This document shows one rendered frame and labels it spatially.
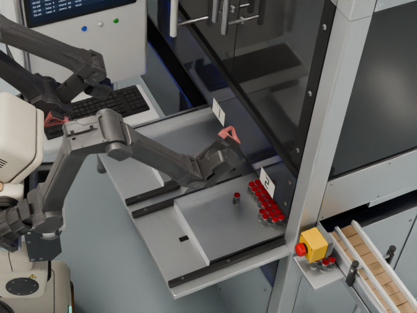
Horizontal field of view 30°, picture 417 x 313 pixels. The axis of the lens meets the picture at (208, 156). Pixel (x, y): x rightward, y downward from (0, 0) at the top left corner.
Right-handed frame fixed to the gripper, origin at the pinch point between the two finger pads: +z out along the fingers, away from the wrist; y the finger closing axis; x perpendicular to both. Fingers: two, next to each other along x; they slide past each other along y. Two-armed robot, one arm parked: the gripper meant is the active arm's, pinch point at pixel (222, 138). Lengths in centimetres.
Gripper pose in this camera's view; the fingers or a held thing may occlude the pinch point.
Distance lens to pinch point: 230.1
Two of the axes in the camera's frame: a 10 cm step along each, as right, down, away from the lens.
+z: 2.3, -6.0, 7.6
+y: 5.5, -5.6, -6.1
